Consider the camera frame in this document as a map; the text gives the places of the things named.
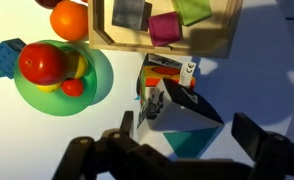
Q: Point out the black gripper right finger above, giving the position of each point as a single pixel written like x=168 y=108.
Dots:
x=273 y=153

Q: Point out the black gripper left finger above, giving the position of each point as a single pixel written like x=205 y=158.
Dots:
x=120 y=156

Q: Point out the plush cube with letter A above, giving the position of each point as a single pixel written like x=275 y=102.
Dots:
x=187 y=116

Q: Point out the orange yellow plush cube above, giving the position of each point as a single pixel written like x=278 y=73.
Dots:
x=163 y=75

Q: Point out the wooden crate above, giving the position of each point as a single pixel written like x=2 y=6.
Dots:
x=127 y=44

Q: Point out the magenta cube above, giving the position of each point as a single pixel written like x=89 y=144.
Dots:
x=164 y=29

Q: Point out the gray cube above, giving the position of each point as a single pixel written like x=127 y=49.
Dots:
x=129 y=15

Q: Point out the small red toy tomato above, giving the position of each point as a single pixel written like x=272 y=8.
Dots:
x=72 y=87

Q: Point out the green bowl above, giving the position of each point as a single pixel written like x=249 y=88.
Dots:
x=53 y=104

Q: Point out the yellow toy fruit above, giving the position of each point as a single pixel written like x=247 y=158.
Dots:
x=80 y=65

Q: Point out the red toy apple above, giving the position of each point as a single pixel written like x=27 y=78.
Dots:
x=42 y=63

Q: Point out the orange toy fruit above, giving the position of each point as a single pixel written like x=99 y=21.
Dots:
x=68 y=20

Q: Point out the blue block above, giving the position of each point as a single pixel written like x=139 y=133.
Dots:
x=6 y=57

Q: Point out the dark red toy plum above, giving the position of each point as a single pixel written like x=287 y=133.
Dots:
x=47 y=2

